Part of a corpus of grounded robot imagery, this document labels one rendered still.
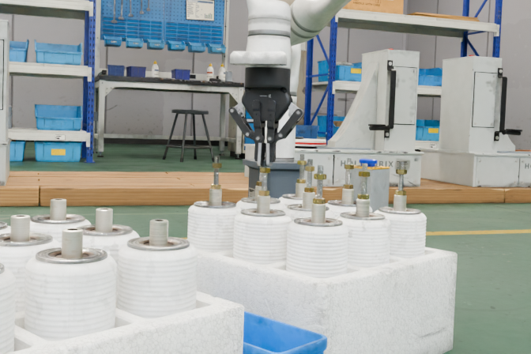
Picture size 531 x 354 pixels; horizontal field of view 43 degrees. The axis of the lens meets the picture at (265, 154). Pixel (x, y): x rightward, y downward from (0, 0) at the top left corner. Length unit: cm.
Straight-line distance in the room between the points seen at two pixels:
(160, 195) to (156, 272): 232
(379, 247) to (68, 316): 56
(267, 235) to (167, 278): 32
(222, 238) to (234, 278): 12
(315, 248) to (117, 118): 858
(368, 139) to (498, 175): 76
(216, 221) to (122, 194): 193
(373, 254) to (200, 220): 30
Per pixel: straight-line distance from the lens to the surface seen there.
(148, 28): 723
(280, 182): 172
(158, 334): 77
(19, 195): 307
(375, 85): 373
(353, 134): 367
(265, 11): 110
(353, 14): 646
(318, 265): 102
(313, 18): 152
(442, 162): 412
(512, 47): 893
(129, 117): 955
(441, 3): 1032
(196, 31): 732
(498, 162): 397
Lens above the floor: 41
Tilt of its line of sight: 3 degrees down
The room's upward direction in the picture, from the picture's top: 2 degrees clockwise
